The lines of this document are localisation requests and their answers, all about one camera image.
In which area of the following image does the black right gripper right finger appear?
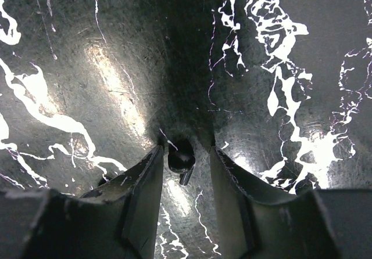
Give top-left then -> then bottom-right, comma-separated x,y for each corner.
210,147 -> 371,258

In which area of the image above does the black wireless earbud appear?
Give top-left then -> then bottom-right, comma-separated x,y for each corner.
168,138 -> 196,186

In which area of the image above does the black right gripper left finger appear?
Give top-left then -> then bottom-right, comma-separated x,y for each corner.
1,146 -> 163,258

